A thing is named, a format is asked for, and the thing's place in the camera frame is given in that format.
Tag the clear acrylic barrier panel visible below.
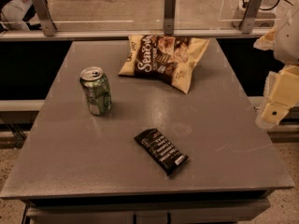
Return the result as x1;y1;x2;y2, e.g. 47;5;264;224
0;0;299;33

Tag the green soda can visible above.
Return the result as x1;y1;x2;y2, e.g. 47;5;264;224
79;66;111;116

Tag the black snack bar wrapper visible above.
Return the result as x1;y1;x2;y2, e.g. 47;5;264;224
134;128;189;175

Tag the middle metal bracket post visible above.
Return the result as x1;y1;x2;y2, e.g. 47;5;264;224
164;0;176;35

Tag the left metal bracket post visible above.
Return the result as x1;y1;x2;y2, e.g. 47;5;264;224
32;0;57;36

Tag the yellow brown chip bag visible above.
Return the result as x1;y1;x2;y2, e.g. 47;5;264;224
119;35;209;94

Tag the right metal bracket post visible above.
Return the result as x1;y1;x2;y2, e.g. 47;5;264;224
239;0;263;34

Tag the metal bracket post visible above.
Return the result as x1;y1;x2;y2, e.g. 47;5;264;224
164;0;176;35
32;0;57;36
239;0;263;34

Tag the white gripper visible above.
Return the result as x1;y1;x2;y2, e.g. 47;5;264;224
253;7;299;129

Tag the white device with cable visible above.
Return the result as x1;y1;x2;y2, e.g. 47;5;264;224
232;0;280;27

